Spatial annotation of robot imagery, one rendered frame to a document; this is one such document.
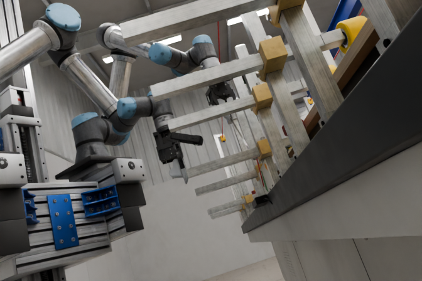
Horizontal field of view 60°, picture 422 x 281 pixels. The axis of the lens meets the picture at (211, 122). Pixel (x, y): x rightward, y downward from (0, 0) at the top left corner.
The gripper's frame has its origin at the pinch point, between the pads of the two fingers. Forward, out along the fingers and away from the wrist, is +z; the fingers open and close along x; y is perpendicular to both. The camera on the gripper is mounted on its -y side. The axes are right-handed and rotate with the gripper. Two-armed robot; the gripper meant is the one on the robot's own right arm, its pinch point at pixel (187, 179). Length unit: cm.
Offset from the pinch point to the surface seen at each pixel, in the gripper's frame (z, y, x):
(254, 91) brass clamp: -12.9, -27.1, 29.9
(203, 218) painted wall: -46, 31, -766
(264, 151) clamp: -0.3, -28.1, 4.9
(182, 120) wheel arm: -11.9, -4.8, 26.5
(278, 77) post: -8, -30, 48
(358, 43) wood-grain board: -6, -46, 57
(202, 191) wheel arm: 2.1, -3.3, -23.5
